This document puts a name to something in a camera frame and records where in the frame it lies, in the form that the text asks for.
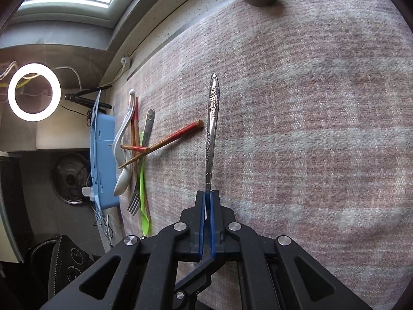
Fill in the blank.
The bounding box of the white ring light cable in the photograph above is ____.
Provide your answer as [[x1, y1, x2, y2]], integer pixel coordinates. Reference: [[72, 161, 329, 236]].
[[57, 67, 82, 90]]

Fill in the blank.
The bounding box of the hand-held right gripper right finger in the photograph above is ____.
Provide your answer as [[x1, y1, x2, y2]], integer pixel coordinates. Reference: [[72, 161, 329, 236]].
[[210, 189, 375, 310]]

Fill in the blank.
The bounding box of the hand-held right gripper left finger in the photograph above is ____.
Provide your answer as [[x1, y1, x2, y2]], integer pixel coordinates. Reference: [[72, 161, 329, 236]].
[[39, 191, 207, 310]]

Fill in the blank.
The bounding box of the thin black cable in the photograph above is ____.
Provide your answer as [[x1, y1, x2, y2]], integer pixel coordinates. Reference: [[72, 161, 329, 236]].
[[68, 105, 97, 127]]

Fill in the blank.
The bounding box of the white ceramic soup spoon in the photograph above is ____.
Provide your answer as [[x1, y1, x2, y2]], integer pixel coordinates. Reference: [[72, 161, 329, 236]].
[[114, 89, 136, 197]]

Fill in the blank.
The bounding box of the blue plastic utensil basket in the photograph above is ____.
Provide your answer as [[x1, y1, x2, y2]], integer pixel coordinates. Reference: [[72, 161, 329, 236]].
[[89, 88, 121, 230]]

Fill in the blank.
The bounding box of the silver metal fork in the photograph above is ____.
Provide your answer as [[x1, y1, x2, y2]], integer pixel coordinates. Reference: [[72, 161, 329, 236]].
[[127, 109, 156, 215]]

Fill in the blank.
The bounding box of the black floor fan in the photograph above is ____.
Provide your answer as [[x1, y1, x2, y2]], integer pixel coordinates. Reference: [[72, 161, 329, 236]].
[[51, 153, 93, 205]]

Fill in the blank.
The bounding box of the white charging cable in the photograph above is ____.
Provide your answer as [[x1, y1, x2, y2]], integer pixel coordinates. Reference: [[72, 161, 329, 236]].
[[93, 200, 114, 247]]

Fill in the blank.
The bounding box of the black tripod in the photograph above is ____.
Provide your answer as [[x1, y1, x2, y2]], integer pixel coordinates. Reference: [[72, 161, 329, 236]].
[[64, 85, 113, 111]]

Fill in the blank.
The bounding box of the green plastic spoon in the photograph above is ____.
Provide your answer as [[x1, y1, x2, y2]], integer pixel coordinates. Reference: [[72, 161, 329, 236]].
[[138, 140, 153, 237]]

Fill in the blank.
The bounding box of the ornate silver metal utensil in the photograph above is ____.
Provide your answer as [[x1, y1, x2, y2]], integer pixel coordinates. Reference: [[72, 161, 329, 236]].
[[203, 72, 221, 201]]

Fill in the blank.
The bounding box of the white plug with cable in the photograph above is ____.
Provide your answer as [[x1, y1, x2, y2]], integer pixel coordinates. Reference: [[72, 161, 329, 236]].
[[97, 56, 133, 88]]

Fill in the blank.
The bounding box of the white low cabinet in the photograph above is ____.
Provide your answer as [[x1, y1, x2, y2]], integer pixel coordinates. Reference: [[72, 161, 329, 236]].
[[35, 110, 97, 151]]

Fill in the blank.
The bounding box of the pink grey checked towel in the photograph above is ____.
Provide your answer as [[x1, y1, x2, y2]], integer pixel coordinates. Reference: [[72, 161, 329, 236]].
[[97, 0, 413, 310]]

